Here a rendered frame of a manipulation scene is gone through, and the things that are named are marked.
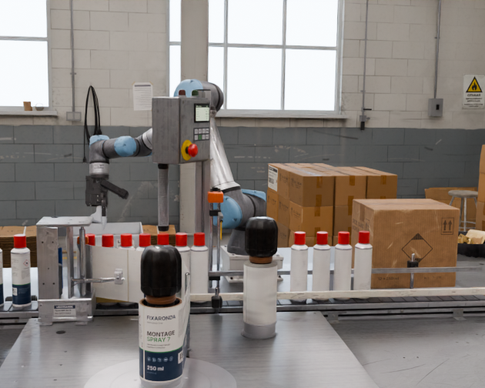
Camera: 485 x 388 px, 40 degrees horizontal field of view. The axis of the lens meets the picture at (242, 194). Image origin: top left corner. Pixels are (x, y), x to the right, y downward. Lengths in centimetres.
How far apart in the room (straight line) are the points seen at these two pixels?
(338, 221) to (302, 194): 38
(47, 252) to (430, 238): 124
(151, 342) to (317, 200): 414
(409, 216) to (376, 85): 572
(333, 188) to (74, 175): 313
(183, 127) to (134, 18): 554
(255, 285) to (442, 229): 88
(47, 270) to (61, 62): 566
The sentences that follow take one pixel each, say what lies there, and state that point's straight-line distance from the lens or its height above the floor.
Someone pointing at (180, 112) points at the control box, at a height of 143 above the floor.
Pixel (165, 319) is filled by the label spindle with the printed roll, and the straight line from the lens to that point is 131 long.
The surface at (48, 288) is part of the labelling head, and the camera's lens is 182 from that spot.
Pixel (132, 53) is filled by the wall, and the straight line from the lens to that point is 736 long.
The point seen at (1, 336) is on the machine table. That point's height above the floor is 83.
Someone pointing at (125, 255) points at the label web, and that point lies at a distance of 183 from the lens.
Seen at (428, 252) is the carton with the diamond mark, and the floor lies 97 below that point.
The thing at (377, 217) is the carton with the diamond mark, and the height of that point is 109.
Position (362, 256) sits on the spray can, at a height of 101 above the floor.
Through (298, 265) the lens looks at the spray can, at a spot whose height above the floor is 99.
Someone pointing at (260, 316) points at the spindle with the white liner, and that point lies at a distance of 167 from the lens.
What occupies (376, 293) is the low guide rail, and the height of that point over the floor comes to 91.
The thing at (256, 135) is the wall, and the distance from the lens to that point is 752.
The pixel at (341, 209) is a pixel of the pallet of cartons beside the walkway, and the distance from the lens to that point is 547.
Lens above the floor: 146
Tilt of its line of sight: 8 degrees down
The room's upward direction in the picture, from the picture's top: 1 degrees clockwise
